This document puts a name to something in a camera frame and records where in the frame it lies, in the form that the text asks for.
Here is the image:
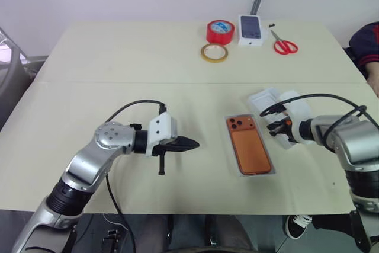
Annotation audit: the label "metal frame chair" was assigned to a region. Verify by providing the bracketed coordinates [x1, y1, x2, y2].
[0, 26, 50, 131]

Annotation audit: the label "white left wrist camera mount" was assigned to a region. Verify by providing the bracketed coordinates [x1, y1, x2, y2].
[147, 111, 179, 158]

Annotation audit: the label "black and white sneaker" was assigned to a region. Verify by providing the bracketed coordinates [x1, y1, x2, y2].
[285, 214, 313, 241]

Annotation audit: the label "bystander's dark jacket sleeve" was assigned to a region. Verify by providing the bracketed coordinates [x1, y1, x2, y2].
[348, 21, 379, 68]

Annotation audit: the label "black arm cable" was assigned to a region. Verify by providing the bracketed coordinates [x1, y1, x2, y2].
[259, 92, 368, 150]
[104, 100, 168, 253]

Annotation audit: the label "black device under table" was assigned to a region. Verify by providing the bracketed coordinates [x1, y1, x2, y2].
[100, 229, 123, 253]

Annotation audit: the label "bystander's black trouser leg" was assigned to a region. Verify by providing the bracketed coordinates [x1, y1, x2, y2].
[310, 213, 356, 232]

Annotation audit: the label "white phone box lid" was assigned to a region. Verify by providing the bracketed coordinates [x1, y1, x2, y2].
[237, 14, 266, 48]

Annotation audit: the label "yellow clear tape roll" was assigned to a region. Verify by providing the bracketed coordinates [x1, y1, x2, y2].
[200, 43, 229, 65]

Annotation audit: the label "red tape roll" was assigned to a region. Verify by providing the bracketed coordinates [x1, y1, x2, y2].
[206, 20, 236, 46]

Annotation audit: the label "orange smartphone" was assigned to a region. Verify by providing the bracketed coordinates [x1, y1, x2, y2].
[226, 114, 273, 175]

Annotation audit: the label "red handled scissors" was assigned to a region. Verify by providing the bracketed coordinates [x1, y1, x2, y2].
[269, 29, 298, 56]

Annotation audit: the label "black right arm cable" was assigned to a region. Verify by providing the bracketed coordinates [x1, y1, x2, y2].
[259, 92, 368, 150]

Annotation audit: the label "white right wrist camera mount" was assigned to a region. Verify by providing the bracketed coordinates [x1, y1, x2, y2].
[280, 89, 312, 146]

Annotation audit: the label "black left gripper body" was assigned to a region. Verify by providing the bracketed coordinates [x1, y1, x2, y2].
[151, 136, 182, 176]

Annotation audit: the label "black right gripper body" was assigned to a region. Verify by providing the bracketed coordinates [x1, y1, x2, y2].
[279, 118, 294, 144]

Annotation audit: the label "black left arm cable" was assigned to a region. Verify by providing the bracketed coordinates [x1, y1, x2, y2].
[104, 100, 168, 253]

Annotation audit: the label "bystander's bare hand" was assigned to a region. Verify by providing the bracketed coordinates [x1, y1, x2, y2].
[366, 60, 379, 98]

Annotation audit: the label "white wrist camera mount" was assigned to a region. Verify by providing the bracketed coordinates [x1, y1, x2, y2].
[147, 111, 179, 158]
[280, 89, 312, 146]

